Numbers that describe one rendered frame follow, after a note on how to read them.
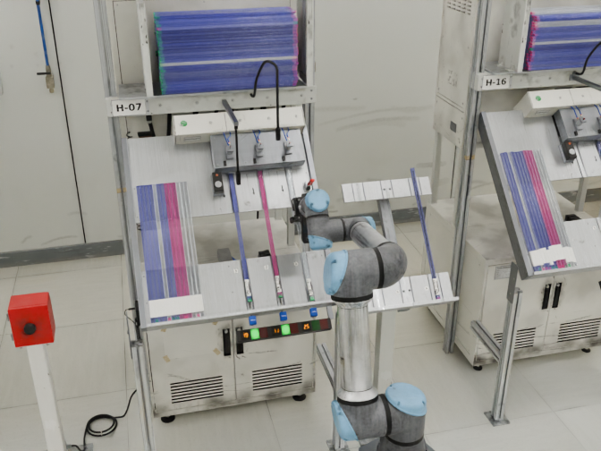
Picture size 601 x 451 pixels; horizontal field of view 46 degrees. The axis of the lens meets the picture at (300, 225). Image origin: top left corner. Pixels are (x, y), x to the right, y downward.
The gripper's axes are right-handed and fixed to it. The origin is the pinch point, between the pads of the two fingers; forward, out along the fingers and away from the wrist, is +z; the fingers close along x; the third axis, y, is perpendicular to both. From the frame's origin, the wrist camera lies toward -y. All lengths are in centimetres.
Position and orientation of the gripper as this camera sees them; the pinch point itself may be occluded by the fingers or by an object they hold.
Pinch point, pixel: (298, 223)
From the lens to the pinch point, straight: 260.7
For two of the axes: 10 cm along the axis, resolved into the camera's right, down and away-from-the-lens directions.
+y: -1.4, -9.8, 1.3
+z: -2.0, 1.5, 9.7
